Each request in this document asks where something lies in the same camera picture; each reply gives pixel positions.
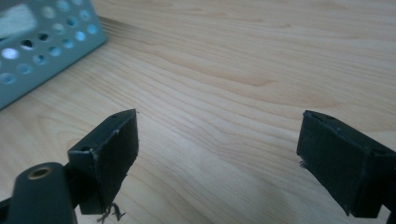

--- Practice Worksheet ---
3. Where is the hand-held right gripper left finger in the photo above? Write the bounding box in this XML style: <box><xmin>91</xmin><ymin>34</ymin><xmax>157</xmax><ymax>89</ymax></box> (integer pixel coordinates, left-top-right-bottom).
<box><xmin>66</xmin><ymin>108</ymin><xmax>140</xmax><ymax>217</ymax></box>

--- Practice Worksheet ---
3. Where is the teal perforated plastic basket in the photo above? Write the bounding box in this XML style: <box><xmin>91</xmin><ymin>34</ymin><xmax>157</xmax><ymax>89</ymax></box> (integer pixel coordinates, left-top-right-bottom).
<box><xmin>0</xmin><ymin>0</ymin><xmax>108</xmax><ymax>110</ymax></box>

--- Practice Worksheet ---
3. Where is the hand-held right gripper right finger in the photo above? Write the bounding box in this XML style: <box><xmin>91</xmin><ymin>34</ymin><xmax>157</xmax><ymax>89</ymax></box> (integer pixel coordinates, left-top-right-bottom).
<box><xmin>296</xmin><ymin>109</ymin><xmax>396</xmax><ymax>218</ymax></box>

